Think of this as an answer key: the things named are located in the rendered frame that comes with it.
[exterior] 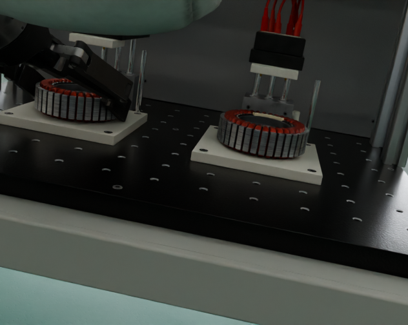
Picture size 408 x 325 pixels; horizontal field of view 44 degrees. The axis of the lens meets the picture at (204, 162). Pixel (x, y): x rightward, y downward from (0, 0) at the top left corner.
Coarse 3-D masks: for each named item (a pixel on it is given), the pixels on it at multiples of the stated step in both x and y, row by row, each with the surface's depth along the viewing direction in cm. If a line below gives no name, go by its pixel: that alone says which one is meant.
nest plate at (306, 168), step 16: (208, 128) 69; (208, 144) 61; (224, 144) 62; (192, 160) 58; (208, 160) 58; (224, 160) 57; (240, 160) 57; (256, 160) 58; (272, 160) 59; (288, 160) 60; (304, 160) 61; (288, 176) 57; (304, 176) 56; (320, 176) 56
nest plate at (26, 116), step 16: (0, 112) 61; (16, 112) 62; (32, 112) 63; (128, 112) 71; (32, 128) 60; (48, 128) 60; (64, 128) 59; (80, 128) 59; (96, 128) 60; (112, 128) 62; (128, 128) 64; (112, 144) 59
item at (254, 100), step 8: (248, 96) 75; (256, 96) 76; (264, 96) 77; (248, 104) 75; (256, 104) 75; (264, 104) 74; (272, 104) 74; (280, 104) 74; (288, 104) 74; (272, 112) 74; (280, 112) 74; (288, 112) 74
